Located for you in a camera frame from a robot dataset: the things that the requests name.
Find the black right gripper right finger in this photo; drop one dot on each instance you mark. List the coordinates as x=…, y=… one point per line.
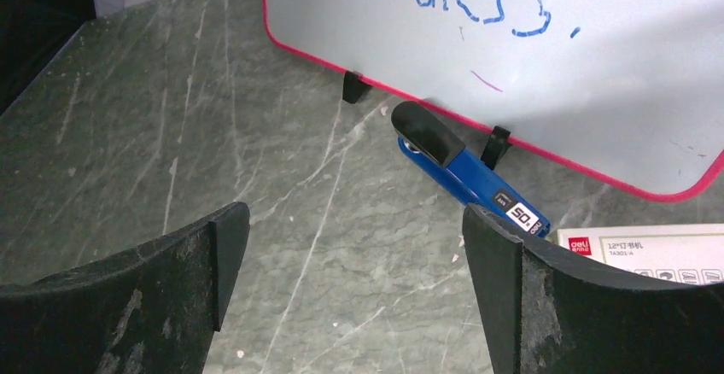
x=545, y=309

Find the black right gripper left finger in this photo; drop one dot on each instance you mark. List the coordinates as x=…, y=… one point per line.
x=153, y=308

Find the white staples box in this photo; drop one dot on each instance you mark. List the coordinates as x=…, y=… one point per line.
x=691, y=254

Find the blue black stapler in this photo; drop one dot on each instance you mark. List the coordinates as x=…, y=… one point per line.
x=470, y=178

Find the red framed whiteboard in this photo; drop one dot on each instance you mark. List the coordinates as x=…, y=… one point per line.
x=626, y=91

